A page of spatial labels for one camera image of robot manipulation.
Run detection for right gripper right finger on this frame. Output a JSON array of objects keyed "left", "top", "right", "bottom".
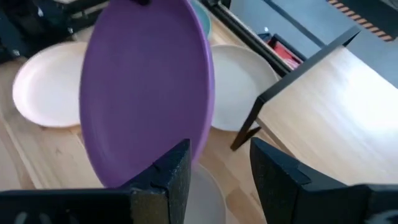
[{"left": 250, "top": 138, "right": 398, "bottom": 224}]

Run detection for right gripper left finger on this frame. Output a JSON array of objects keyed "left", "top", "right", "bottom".
[{"left": 0, "top": 139, "right": 192, "bottom": 224}]

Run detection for light grey plate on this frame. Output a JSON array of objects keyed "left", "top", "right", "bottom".
[{"left": 183, "top": 163, "right": 228, "bottom": 224}]

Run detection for purple plate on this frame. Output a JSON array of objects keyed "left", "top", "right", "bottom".
[{"left": 79, "top": 0, "right": 215, "bottom": 189}]

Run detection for cream white plate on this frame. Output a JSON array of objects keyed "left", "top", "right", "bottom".
[{"left": 210, "top": 44, "right": 280, "bottom": 132}]

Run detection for pale peach plate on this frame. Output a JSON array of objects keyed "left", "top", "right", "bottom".
[{"left": 12, "top": 41, "right": 90, "bottom": 128}]

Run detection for teal plate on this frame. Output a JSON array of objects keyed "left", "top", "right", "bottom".
[{"left": 189, "top": 0, "right": 213, "bottom": 40}]

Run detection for wooden shelf with black legs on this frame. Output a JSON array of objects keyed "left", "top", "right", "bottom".
[{"left": 229, "top": 25, "right": 398, "bottom": 187}]

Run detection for red black power box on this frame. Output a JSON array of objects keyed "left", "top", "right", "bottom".
[{"left": 257, "top": 30, "right": 304, "bottom": 71}]

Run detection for yellow black striped floor strip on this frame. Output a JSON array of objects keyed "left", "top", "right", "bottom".
[{"left": 325, "top": 0, "right": 396, "bottom": 42}]

